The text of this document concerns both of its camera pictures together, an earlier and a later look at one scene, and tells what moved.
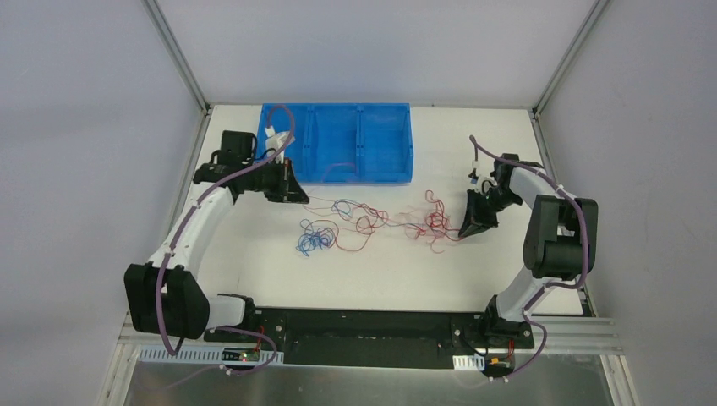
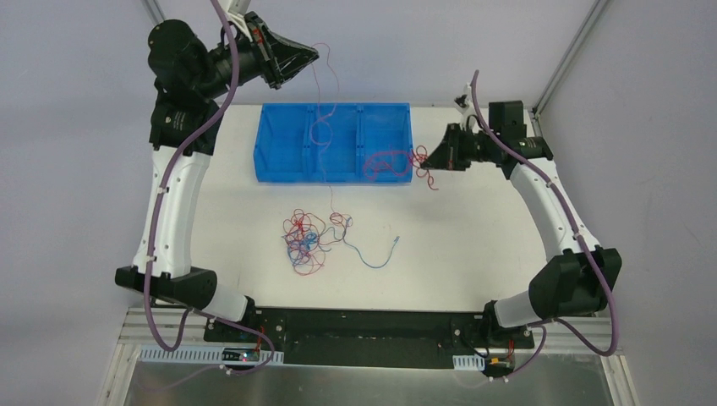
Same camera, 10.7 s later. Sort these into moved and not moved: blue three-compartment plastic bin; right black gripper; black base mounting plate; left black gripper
Moved: left black gripper; right black gripper
Not moved: black base mounting plate; blue three-compartment plastic bin
